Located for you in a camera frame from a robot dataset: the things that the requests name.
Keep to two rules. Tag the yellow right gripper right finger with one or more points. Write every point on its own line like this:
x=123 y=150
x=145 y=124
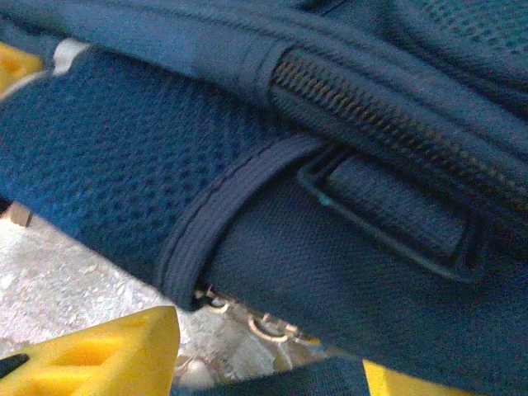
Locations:
x=387 y=383

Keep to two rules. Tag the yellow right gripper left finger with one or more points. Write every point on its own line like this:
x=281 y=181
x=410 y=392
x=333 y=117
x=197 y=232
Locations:
x=103 y=363

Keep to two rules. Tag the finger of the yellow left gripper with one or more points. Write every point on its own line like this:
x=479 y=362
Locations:
x=14 y=66

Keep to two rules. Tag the navy blue backpack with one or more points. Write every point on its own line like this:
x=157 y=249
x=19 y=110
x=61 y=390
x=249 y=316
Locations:
x=288 y=165

